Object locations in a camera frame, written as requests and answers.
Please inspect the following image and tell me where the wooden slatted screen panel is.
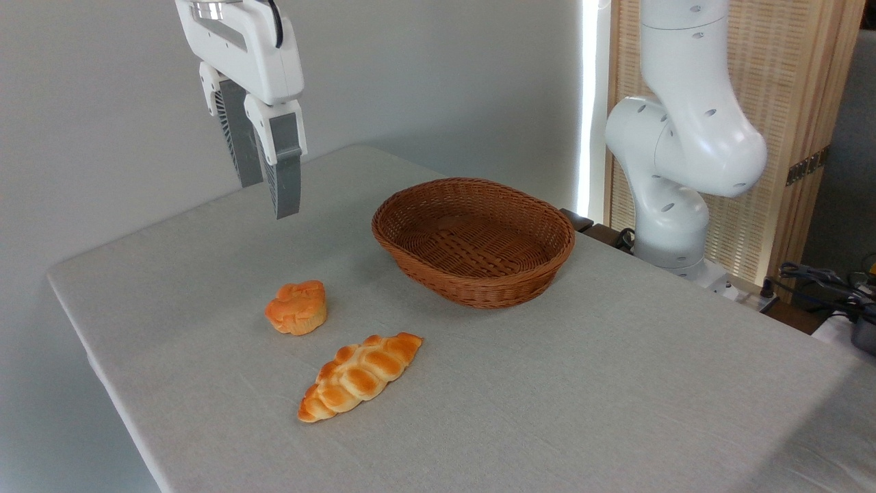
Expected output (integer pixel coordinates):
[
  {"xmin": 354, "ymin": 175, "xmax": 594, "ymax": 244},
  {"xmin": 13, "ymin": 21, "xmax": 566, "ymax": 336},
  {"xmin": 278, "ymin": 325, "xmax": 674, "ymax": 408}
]
[{"xmin": 606, "ymin": 0, "xmax": 867, "ymax": 290}]

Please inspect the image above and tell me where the grey tablecloth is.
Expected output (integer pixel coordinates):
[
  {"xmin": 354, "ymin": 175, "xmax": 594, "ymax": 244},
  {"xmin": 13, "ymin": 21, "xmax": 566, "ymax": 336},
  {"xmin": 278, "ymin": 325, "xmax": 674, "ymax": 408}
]
[{"xmin": 47, "ymin": 144, "xmax": 876, "ymax": 493}]

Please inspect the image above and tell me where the dark metal screen hinge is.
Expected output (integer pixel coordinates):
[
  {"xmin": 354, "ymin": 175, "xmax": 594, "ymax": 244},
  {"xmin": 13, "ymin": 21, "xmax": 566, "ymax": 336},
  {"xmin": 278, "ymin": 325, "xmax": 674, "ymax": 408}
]
[{"xmin": 785, "ymin": 147, "xmax": 831, "ymax": 187}]

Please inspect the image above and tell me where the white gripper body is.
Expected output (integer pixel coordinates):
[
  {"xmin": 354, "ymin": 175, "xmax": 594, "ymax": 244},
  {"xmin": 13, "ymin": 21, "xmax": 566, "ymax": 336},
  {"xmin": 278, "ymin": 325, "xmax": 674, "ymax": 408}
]
[{"xmin": 175, "ymin": 0, "xmax": 305, "ymax": 108}]

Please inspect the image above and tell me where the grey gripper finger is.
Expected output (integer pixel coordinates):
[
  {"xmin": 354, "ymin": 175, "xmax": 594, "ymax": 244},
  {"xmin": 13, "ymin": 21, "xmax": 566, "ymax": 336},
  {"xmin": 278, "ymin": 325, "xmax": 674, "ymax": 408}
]
[
  {"xmin": 244, "ymin": 94, "xmax": 308, "ymax": 220},
  {"xmin": 199, "ymin": 62, "xmax": 265, "ymax": 189}
]

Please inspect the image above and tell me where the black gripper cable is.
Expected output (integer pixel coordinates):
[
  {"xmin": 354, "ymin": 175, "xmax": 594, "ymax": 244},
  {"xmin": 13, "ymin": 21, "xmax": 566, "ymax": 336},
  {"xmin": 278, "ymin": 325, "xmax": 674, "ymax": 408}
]
[{"xmin": 266, "ymin": 0, "xmax": 284, "ymax": 49}]

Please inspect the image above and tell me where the braided golden bread loaf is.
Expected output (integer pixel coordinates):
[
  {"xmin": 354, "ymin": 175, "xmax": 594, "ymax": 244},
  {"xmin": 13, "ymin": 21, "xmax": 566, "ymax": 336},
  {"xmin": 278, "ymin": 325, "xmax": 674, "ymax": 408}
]
[{"xmin": 297, "ymin": 332, "xmax": 424, "ymax": 424}]

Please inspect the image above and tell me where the brown wicker basket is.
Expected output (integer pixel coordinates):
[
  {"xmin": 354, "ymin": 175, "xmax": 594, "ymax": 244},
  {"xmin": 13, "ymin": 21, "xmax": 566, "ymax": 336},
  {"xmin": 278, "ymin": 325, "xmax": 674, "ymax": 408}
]
[{"xmin": 372, "ymin": 177, "xmax": 576, "ymax": 309}]

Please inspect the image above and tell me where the grey metal object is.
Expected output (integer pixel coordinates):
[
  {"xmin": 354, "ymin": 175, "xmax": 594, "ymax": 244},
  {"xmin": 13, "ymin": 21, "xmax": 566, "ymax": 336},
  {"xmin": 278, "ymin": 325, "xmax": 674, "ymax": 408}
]
[{"xmin": 851, "ymin": 314, "xmax": 876, "ymax": 356}]

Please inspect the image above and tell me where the muffin-shaped orange bread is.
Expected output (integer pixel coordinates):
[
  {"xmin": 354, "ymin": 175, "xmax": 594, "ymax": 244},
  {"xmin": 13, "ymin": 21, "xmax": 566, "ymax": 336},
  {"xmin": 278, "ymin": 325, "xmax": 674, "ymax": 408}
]
[{"xmin": 264, "ymin": 279, "xmax": 329, "ymax": 336}]

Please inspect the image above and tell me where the black cable bundle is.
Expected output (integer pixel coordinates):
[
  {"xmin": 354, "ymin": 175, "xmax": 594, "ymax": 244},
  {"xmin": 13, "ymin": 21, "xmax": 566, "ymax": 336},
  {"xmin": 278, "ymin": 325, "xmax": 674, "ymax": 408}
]
[{"xmin": 762, "ymin": 262, "xmax": 876, "ymax": 324}]

